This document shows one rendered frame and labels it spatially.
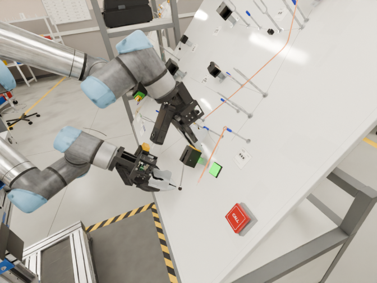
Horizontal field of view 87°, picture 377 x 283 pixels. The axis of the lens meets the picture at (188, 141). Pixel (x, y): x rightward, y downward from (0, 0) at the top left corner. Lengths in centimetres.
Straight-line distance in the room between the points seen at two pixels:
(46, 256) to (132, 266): 60
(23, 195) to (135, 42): 46
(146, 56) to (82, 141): 28
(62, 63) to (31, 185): 32
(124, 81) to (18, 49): 24
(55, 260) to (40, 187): 121
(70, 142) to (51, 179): 12
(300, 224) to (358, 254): 106
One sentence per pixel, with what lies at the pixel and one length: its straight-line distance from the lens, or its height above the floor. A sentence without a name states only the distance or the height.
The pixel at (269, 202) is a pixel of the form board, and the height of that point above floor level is 113.
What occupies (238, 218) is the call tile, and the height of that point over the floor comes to 110.
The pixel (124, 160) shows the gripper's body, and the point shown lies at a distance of 57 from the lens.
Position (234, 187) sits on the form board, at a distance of 58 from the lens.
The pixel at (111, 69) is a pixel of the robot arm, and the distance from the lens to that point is 50.
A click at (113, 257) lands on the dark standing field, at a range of 186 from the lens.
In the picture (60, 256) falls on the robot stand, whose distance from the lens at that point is 181.
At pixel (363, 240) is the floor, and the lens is 202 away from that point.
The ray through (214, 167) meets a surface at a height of 110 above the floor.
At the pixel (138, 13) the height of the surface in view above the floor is 151.
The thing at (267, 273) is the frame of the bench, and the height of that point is 80.
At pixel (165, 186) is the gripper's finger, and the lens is 63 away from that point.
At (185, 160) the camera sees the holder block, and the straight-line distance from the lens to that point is 62.
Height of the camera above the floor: 153
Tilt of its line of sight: 34 degrees down
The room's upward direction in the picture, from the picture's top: 8 degrees counter-clockwise
